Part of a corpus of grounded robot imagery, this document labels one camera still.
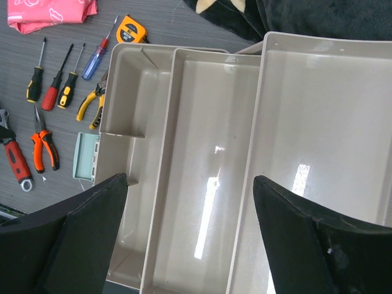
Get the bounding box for yellow handled long nose pliers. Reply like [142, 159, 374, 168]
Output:
[75, 70, 108, 130]

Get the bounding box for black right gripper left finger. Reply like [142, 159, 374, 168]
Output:
[1, 173, 127, 293]

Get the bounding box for blue handled screwdriver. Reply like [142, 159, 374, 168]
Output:
[81, 16, 119, 81]

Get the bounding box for orange handled adjustable wrench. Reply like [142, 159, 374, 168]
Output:
[1, 108, 34, 192]

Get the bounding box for grey green toolbox latch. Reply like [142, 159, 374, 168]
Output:
[72, 132, 100, 183]

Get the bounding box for pink printed cloth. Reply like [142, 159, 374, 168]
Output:
[7, 0, 97, 34]

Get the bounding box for red black screwdriver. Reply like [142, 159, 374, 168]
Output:
[41, 44, 74, 111]

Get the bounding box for black floral plush blanket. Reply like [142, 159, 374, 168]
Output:
[185, 0, 391, 42]

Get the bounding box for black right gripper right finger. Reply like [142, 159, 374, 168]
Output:
[253, 176, 391, 293]

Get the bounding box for orange handled small pliers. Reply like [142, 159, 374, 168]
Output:
[31, 106, 60, 174]

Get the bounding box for yellow black screwdriver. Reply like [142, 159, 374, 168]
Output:
[26, 37, 47, 103]
[58, 43, 85, 109]

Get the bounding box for yellow tape measure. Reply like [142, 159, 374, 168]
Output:
[116, 15, 149, 43]

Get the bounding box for translucent brown plastic toolbox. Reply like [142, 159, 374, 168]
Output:
[92, 32, 391, 293]

